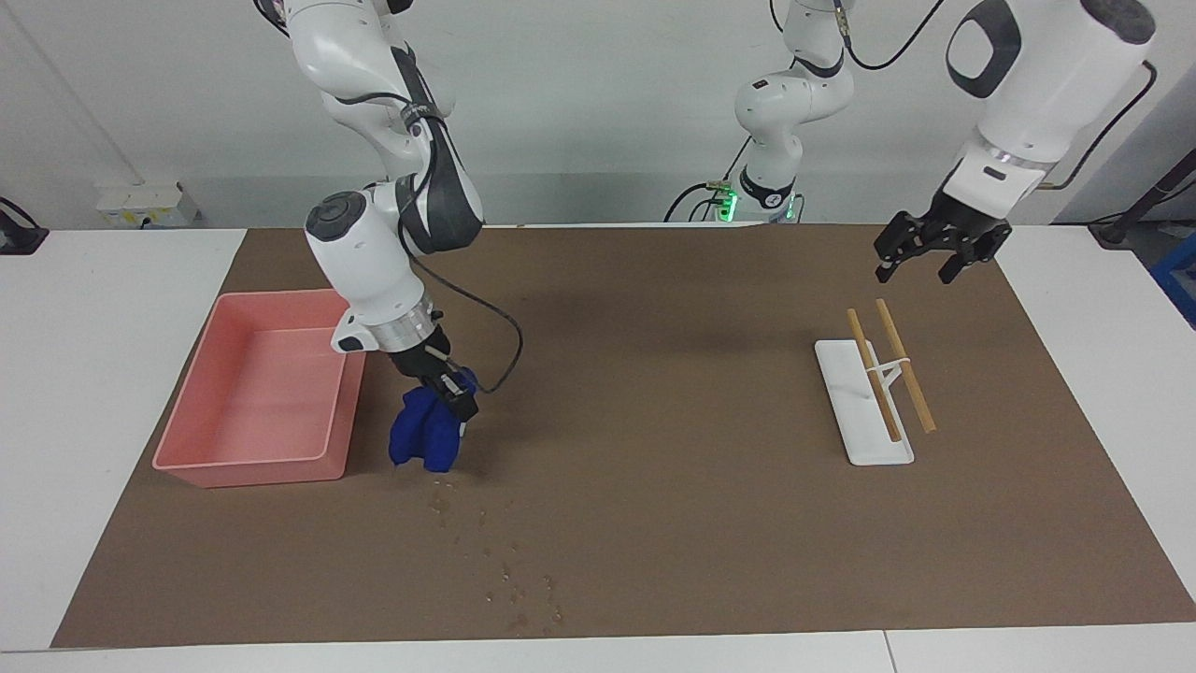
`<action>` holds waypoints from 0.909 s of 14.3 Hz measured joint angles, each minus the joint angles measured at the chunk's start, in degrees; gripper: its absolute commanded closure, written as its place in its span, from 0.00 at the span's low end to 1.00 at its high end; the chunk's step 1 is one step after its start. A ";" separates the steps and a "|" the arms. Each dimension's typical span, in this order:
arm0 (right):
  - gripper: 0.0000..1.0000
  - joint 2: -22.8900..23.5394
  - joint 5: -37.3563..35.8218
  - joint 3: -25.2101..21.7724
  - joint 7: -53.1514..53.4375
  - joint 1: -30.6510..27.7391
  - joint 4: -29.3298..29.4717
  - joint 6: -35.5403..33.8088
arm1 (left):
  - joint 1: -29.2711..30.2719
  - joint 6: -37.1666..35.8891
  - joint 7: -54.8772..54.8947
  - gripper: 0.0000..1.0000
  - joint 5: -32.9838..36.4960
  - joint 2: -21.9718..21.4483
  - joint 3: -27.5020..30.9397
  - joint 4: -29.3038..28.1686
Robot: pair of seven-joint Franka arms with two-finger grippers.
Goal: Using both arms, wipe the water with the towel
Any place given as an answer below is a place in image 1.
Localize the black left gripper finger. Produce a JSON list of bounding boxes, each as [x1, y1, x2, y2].
[[874, 212, 932, 284], [937, 228, 1013, 286]]

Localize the blue towel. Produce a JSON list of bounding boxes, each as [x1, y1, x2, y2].
[[389, 369, 479, 475]]

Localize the spilled water drops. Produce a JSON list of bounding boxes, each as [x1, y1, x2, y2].
[[425, 472, 567, 633]]

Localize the white towel rack base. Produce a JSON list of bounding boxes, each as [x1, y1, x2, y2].
[[814, 338, 917, 467]]

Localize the wooden rack rod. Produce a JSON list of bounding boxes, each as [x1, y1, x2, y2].
[[876, 298, 938, 436], [847, 308, 904, 444]]

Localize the black tripod stand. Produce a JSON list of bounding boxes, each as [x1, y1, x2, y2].
[[1090, 150, 1196, 250]]

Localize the pink plastic bin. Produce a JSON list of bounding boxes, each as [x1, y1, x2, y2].
[[152, 289, 368, 490]]

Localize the brown table mat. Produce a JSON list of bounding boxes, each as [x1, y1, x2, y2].
[[50, 222, 1196, 650]]

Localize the blue box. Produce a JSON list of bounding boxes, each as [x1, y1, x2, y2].
[[1149, 234, 1196, 329]]

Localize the white power strip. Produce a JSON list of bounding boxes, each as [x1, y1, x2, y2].
[[96, 182, 200, 229]]

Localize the black clamp stand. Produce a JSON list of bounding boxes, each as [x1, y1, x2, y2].
[[0, 196, 50, 255]]

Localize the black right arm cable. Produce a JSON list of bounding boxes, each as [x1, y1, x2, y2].
[[402, 47, 525, 395]]

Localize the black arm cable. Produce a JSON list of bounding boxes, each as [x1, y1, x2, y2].
[[836, 0, 1160, 189], [402, 47, 525, 395]]

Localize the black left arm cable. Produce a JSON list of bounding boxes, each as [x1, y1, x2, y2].
[[836, 0, 1160, 189]]

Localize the black base cable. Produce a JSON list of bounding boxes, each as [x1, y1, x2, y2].
[[663, 140, 753, 223]]

